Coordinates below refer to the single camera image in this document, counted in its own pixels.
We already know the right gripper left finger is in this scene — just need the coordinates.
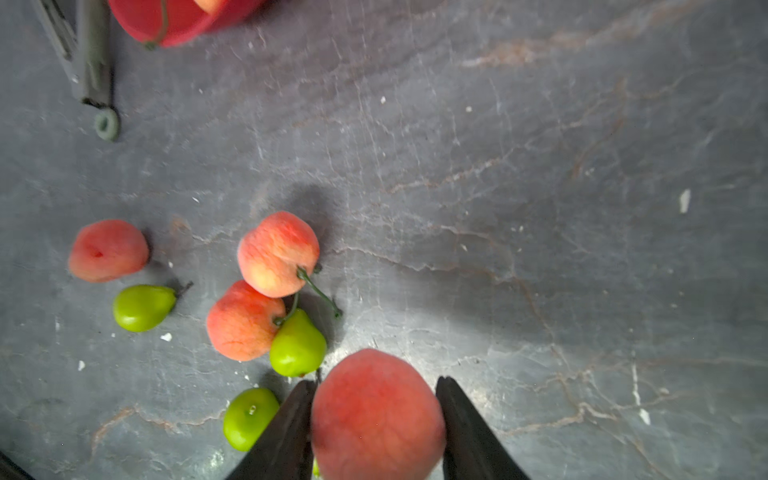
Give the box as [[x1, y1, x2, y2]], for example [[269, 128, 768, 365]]
[[226, 380, 317, 480]]

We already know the pink fake peach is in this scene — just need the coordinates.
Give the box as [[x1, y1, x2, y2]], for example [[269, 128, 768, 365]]
[[206, 280, 286, 362], [68, 219, 150, 283], [311, 349, 446, 479], [237, 211, 342, 318]]

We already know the red flower-shaped fruit bowl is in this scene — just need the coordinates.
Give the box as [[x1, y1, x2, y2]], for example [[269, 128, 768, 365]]
[[108, 0, 265, 47]]

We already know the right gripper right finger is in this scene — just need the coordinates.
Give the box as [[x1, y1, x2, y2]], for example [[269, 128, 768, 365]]
[[436, 376, 530, 480]]

